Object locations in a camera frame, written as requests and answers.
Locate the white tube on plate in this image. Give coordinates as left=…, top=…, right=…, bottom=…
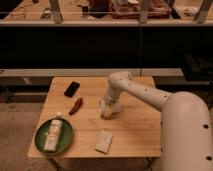
left=44, top=115, right=63, bottom=152

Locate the green round plate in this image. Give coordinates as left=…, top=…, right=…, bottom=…
left=35, top=118, right=73, bottom=155

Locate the background workbench shelf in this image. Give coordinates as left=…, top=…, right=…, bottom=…
left=0, top=0, right=213, bottom=27

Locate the wooden table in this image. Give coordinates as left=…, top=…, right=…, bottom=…
left=27, top=76, right=164, bottom=171

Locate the black smartphone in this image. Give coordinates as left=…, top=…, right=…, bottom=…
left=64, top=81, right=80, bottom=97

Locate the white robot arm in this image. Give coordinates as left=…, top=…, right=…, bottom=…
left=100, top=71, right=213, bottom=171

